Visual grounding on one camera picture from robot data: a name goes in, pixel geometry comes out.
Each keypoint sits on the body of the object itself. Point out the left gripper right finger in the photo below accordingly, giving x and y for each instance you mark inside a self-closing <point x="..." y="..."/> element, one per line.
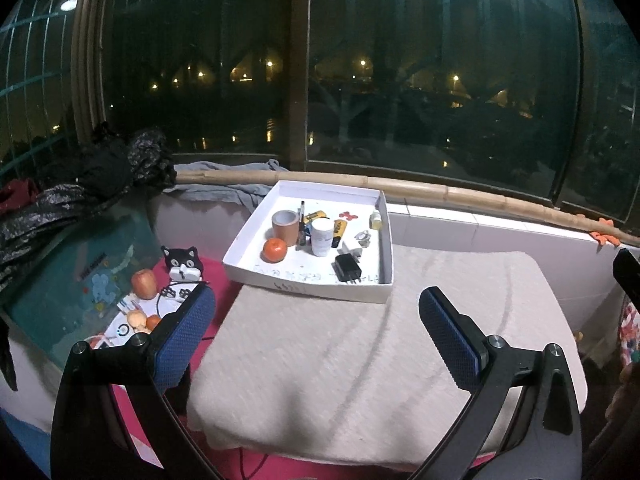
<point x="459" y="341"/>

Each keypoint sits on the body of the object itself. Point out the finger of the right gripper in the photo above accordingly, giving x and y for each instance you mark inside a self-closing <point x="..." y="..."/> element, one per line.
<point x="626" y="271"/>

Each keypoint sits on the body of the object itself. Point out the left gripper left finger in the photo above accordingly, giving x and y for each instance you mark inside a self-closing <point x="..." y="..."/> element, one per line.
<point x="179" y="333"/>

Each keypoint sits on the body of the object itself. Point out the clear cartoon acrylic charm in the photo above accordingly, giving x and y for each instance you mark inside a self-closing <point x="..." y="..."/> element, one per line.
<point x="364" y="238"/>

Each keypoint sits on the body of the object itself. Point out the small glue bottle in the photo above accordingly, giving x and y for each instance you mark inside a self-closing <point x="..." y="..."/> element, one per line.
<point x="376" y="221"/>

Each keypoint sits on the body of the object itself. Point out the metal pen tool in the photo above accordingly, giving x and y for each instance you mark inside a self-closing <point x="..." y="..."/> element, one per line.
<point x="301" y="237"/>

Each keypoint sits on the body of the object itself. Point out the large yellow lighter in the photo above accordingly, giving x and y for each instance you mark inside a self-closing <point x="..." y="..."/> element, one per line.
<point x="314" y="216"/>

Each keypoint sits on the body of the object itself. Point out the white plug adapter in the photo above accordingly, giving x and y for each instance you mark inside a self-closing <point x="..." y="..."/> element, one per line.
<point x="351" y="247"/>

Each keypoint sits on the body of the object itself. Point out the person right hand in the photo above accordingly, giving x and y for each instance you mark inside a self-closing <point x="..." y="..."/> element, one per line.
<point x="622" y="420"/>

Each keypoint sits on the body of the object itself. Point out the white product box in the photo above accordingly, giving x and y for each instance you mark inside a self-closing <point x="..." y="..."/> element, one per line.
<point x="134" y="316"/>

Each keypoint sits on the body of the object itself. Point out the red apple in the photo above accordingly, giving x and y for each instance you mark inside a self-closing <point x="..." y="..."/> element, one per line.
<point x="144" y="284"/>

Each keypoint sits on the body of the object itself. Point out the black cat figurine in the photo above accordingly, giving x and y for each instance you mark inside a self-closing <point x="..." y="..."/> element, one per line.
<point x="183" y="264"/>

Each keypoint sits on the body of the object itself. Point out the orange tangerine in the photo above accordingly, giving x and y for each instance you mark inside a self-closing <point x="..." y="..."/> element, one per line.
<point x="274" y="250"/>

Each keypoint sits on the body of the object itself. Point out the black USB charger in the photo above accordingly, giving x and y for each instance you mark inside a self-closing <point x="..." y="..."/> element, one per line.
<point x="347" y="268"/>

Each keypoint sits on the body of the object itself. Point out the brown tape roll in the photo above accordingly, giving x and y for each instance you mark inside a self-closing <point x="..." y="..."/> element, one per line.
<point x="285" y="226"/>

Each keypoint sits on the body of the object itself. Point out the grey cloth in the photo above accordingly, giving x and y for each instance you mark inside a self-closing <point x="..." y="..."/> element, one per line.
<point x="247" y="195"/>

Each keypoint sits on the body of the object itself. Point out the white shallow tray box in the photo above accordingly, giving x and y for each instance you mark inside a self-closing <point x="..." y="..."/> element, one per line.
<point x="301" y="272"/>

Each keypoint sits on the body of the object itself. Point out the bamboo pole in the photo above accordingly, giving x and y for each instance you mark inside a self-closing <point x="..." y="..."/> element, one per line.
<point x="416" y="193"/>

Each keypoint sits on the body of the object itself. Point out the white cylinder container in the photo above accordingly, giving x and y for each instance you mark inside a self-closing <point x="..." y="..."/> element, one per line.
<point x="321" y="236"/>

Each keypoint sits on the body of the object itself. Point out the black plastic bag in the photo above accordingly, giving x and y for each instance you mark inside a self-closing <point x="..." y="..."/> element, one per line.
<point x="80" y="187"/>

